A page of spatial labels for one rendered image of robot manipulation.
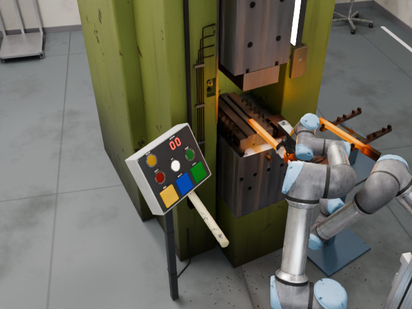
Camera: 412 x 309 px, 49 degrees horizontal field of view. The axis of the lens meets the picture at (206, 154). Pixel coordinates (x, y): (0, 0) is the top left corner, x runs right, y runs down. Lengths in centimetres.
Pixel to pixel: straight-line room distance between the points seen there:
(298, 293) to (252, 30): 111
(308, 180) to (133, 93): 138
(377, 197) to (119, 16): 150
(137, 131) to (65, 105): 198
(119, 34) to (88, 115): 207
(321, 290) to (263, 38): 111
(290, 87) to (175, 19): 84
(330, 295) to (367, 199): 37
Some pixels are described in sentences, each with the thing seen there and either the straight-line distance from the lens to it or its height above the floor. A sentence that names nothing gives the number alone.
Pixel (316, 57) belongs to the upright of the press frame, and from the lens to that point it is 256.
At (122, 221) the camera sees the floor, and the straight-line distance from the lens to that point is 331.
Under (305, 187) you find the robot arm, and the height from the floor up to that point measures 136.
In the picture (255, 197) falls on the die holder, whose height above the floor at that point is 58.
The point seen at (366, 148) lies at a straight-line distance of 240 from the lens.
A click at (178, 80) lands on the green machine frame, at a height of 133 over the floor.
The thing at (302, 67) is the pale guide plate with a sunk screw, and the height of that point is 124.
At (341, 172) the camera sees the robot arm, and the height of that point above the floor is 139.
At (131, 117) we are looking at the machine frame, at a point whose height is 90.
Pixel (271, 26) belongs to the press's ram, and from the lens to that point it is 210.
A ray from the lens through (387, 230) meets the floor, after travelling 342.
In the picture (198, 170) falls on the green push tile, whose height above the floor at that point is 102.
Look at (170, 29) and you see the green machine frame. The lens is 202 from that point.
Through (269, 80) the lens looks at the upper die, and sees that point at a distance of 223.
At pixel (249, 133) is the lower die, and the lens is 237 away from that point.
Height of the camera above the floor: 238
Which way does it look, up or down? 39 degrees down
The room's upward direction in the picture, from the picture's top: straight up
